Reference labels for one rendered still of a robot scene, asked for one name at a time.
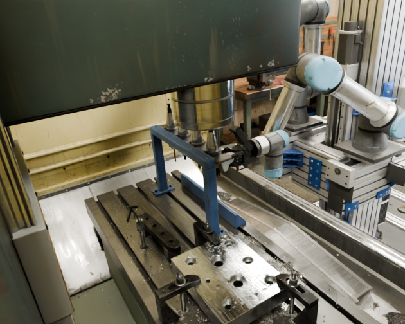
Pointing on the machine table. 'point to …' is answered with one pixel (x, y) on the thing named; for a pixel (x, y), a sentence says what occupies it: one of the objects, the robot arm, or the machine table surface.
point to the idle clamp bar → (170, 247)
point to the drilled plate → (250, 311)
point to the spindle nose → (204, 107)
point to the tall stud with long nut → (141, 232)
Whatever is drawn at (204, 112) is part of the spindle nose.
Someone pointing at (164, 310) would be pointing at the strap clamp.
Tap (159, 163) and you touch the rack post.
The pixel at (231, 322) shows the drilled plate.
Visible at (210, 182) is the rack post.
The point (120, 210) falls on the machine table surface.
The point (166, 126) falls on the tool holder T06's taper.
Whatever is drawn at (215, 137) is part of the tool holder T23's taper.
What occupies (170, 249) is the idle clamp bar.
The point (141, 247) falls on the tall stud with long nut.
